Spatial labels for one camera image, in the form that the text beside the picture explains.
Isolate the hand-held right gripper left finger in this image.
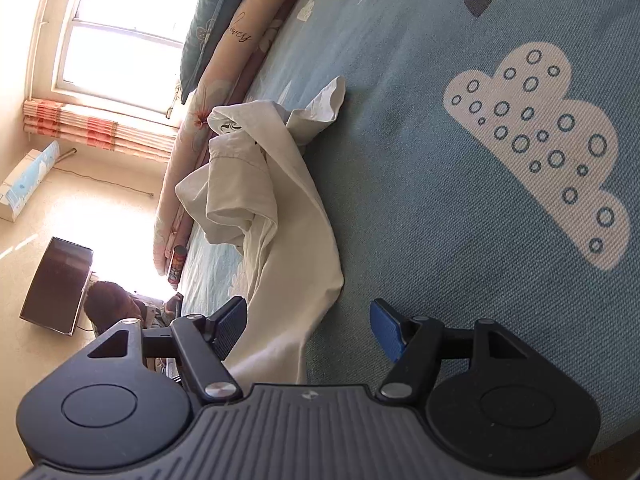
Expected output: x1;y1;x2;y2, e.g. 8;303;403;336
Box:
87;296;249;405

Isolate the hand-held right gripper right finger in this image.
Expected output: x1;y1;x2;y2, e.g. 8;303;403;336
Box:
369;298;527;403

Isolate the white printed t-shirt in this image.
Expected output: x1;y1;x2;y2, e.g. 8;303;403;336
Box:
175;76;347;386

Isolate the red snack can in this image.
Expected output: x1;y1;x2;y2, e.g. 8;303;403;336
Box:
170;245;189;288

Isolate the blue floral bed sheet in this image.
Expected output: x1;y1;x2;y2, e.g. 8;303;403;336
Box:
177;0;640;456

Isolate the pink striped curtain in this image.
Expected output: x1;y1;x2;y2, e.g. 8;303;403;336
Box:
22;100;178;163

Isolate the pink floral folded quilt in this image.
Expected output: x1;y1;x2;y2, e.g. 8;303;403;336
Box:
152;0;326;276

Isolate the teal floral pillow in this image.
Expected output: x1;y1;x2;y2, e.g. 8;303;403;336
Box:
180;0;261;106

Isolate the window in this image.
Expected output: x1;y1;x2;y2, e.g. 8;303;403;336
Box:
55;0;211;121

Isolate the wall television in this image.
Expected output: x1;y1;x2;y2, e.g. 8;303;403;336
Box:
20;236;94;336

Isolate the thin wall cord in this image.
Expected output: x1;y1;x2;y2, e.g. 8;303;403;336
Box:
52;147;153;197

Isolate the covered wall air conditioner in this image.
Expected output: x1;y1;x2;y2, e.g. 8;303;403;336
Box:
0;140;62;223

